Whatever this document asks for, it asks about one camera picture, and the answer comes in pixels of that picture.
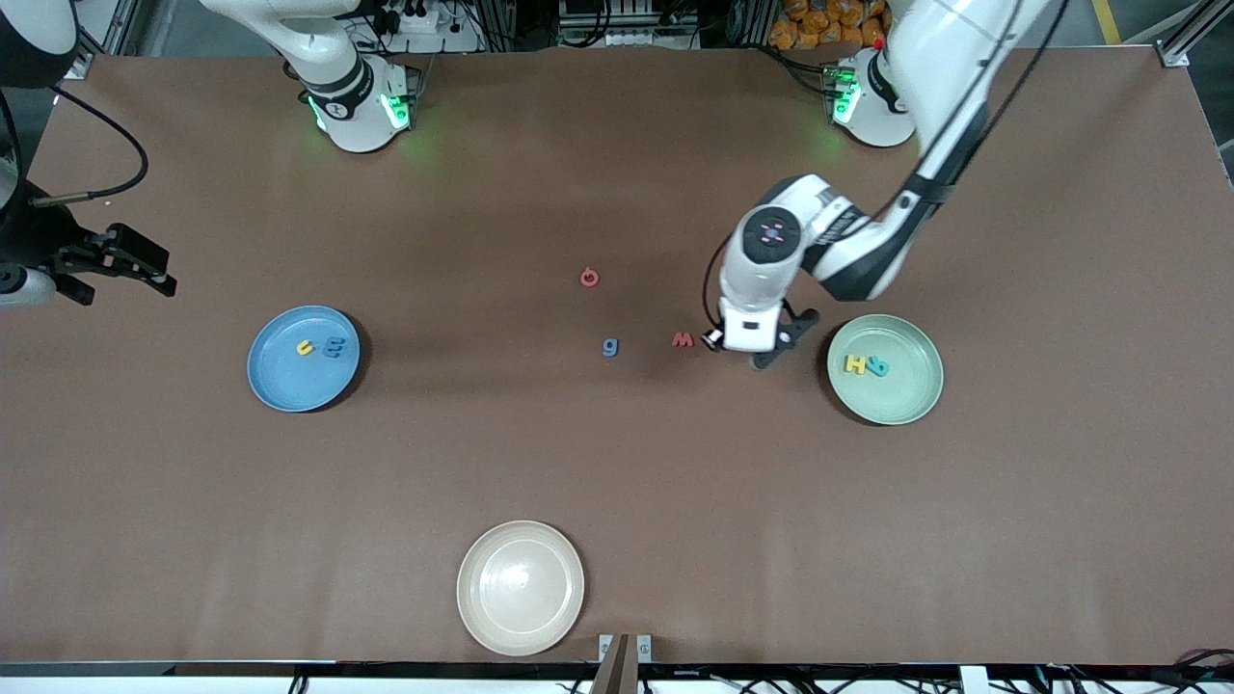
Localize green plate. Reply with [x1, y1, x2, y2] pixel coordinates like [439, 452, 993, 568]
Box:
[826, 314, 945, 426]

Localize blue plate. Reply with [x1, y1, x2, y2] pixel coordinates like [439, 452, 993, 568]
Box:
[247, 306, 362, 414]

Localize orange packets pile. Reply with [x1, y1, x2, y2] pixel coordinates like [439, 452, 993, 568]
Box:
[769, 0, 888, 51]

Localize black electronics box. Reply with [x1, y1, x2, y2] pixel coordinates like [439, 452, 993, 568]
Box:
[557, 0, 700, 49]

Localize beige plate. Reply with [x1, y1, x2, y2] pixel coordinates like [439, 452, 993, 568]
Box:
[456, 520, 586, 657]

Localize white power strip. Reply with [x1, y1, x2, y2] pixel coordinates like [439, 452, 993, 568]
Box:
[371, 0, 454, 35]

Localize aluminium frame post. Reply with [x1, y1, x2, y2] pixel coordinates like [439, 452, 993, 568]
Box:
[1152, 0, 1234, 68]
[67, 0, 146, 80]

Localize metal mount bracket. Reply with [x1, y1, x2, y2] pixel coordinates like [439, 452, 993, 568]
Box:
[590, 632, 654, 694]

